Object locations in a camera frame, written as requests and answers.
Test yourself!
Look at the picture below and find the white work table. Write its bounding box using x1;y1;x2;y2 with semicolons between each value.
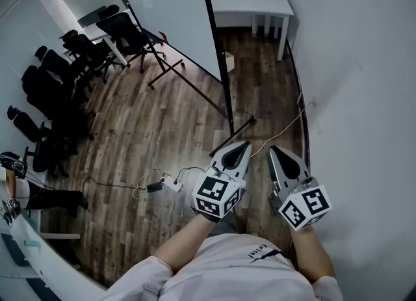
0;220;109;301

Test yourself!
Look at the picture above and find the dark grey flat pad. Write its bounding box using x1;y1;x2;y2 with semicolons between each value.
25;276;63;301
0;233;31;267

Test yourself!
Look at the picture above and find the long white cable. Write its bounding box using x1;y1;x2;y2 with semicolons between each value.
250;99;318;159

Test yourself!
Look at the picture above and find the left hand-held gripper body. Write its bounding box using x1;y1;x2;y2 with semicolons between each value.
192;165;246;224

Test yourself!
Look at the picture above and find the small beige box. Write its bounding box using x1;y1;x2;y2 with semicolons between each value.
224;51;236;73

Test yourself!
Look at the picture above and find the thin black cable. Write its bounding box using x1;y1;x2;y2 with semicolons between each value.
82;176;150;190

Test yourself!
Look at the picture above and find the person's left forearm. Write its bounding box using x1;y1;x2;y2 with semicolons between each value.
151;213;219;274

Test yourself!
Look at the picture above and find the black baseboard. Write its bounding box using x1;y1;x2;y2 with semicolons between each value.
285;38;312;172

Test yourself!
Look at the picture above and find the white desk with slatted legs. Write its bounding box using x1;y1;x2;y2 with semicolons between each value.
207;0;295;62

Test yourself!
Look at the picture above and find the white power strip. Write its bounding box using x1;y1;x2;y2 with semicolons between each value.
161;172;185;194

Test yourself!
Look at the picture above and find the white whiteboard with black frame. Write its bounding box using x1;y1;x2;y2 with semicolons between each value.
115;0;228;85

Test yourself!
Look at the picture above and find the person's pale shirt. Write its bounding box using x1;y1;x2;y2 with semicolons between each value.
99;233;345;301

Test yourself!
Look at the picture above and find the person's right forearm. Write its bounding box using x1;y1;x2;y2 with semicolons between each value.
289;224;336;285

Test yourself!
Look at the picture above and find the dark desk divider panel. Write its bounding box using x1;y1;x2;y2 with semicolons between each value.
77;5;108;29

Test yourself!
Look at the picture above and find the black wheeled whiteboard stand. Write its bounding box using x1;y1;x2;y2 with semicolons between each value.
120;0;257;158

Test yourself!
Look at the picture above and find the group of black office chairs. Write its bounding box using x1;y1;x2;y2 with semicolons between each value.
6;4;167;179

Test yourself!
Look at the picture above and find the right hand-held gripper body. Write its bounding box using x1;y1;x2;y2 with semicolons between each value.
268;176;333;231

